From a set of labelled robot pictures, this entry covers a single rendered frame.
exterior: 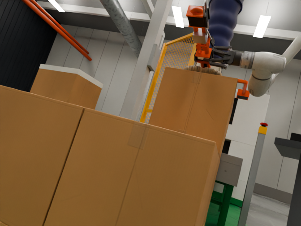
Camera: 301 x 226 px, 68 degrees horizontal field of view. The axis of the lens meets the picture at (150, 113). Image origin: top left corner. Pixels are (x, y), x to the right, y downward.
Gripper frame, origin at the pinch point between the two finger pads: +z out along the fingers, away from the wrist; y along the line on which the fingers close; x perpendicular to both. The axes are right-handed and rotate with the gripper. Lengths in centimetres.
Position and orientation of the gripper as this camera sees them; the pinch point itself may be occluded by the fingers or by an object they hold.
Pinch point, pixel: (204, 54)
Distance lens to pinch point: 137.2
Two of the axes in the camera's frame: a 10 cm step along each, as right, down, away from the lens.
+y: -2.8, 9.5, -1.5
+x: 3.0, 2.3, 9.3
